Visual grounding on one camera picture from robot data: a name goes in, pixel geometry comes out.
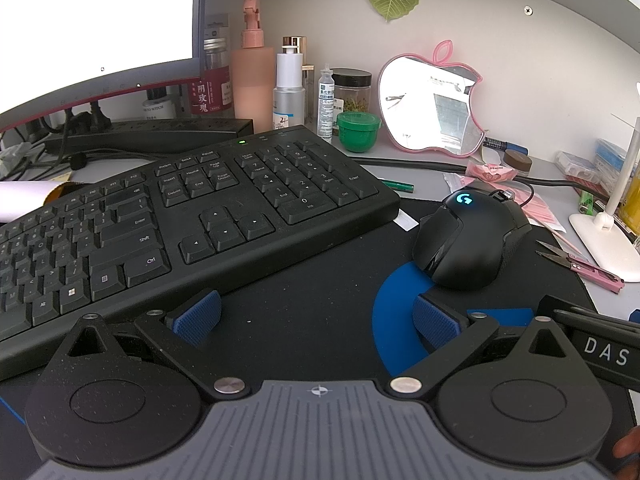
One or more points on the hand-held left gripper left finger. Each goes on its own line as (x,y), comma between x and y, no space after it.
(197,321)

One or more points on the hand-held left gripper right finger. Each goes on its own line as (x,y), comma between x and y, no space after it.
(435,323)

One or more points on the person's right hand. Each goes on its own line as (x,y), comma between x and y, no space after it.
(629,447)

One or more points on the pink thread snips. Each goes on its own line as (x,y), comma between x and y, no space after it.
(595,272)

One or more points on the black computer mouse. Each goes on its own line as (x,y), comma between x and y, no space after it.
(470,240)

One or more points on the black keyboard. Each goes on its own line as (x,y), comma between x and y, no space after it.
(150,240)

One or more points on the white desk lamp stand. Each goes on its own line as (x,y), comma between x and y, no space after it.
(607,240)

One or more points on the black and blue mouse pad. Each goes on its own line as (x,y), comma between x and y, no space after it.
(310,300)

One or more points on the green pen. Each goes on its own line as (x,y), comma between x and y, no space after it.
(397,185)

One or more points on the green lighter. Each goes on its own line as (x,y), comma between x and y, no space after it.
(586,205)

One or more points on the flat pink pouch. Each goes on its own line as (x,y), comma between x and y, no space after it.
(542,212)

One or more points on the pink snack packet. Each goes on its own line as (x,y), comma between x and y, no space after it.
(490,171)

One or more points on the brown lid small jar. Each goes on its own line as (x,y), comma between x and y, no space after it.
(518,161)

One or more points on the clear plastic box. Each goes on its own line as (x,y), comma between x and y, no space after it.
(577,167)

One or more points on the blue and white box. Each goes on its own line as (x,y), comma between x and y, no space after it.
(610,162)

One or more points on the black power strip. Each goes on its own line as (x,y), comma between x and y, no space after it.
(150,133)

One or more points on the green round container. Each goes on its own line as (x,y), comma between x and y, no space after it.
(357,132)

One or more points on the white paper roll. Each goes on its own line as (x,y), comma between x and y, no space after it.
(25,200)

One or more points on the white label jar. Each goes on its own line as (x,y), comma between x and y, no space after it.
(157,108)

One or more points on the pink apple-shaped mirror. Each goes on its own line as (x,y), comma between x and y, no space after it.
(430,105)

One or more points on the red label glass jar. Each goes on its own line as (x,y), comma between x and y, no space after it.
(215,87)

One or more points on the pink pump bottle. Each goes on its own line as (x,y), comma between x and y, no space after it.
(252,85)

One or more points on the white and silver pump bottle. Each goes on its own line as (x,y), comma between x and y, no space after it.
(289,95)

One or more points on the small clear dropper bottle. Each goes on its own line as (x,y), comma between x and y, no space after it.
(325,105)

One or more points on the black lid clear jar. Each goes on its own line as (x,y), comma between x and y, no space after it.
(352,92)

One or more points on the curved computer monitor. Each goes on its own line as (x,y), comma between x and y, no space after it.
(95,15)

